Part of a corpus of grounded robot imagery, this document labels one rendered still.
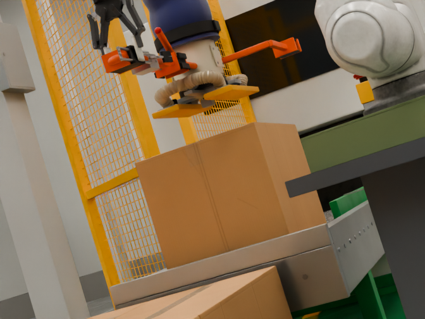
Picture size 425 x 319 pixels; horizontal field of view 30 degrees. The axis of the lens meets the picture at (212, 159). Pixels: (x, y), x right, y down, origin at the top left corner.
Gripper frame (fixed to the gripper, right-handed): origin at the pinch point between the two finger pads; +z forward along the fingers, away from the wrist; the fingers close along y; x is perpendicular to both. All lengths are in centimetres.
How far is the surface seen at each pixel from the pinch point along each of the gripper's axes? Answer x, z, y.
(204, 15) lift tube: -55, -16, -8
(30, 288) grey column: -86, 56, 108
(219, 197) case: -25, 44, -5
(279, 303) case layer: -4, 75, -20
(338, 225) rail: -34, 62, -35
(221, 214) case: -25, 49, -4
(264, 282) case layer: 3, 68, -20
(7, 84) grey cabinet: -84, -27, 90
